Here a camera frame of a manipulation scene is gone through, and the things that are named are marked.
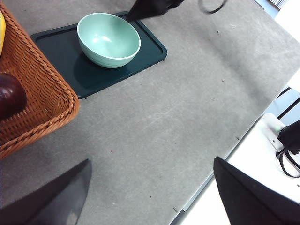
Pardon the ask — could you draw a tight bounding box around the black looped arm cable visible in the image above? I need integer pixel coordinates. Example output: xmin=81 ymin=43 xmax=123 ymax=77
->
xmin=198 ymin=0 xmax=227 ymax=14

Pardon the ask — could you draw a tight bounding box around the thin black cable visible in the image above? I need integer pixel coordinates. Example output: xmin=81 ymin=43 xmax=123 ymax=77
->
xmin=276 ymin=147 xmax=300 ymax=178

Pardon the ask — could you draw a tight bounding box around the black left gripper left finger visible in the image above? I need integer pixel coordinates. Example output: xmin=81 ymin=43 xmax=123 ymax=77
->
xmin=0 ymin=158 xmax=92 ymax=225

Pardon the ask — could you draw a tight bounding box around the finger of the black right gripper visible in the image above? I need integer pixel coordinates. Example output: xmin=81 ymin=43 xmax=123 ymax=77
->
xmin=127 ymin=0 xmax=170 ymax=21
xmin=163 ymin=0 xmax=185 ymax=15

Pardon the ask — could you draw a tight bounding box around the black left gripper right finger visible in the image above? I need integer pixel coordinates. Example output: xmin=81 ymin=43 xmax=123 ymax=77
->
xmin=213 ymin=156 xmax=300 ymax=225

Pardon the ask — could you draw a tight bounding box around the dark purple plum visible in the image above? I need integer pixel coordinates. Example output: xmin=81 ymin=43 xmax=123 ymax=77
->
xmin=0 ymin=73 xmax=27 ymax=120

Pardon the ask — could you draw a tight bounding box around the brown wicker basket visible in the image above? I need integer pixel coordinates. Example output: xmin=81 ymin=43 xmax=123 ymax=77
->
xmin=0 ymin=3 xmax=80 ymax=160

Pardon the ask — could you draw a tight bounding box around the teal ribbed bowl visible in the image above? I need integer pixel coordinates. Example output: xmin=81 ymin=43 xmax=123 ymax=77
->
xmin=76 ymin=12 xmax=142 ymax=69

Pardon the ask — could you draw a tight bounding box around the yellow banana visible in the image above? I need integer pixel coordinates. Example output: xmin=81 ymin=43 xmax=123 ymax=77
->
xmin=0 ymin=11 xmax=6 ymax=56

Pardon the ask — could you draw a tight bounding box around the black plug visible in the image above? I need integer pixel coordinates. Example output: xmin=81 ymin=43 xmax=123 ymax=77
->
xmin=277 ymin=119 xmax=300 ymax=155

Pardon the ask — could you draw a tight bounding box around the dark rectangular tray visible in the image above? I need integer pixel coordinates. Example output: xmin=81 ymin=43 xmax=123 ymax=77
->
xmin=30 ymin=11 xmax=168 ymax=99

